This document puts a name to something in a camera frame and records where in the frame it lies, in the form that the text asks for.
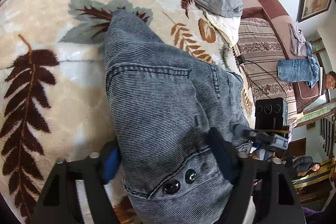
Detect blue denim pants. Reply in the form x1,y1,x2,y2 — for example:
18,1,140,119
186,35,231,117
105,10,251,223

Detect folded blue jeans on sofa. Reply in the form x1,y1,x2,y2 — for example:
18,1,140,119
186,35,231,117
277,42,320,89

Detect black charger on blanket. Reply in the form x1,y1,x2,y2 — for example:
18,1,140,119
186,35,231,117
236,55,246,64

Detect leaf print fleece blanket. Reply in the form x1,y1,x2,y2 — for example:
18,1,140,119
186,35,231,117
1,0,240,223

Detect striped brown sofa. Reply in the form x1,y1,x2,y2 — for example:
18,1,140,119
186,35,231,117
236,0,327,127

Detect black cable on bed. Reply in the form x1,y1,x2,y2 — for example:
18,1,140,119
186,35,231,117
243,58,289,101

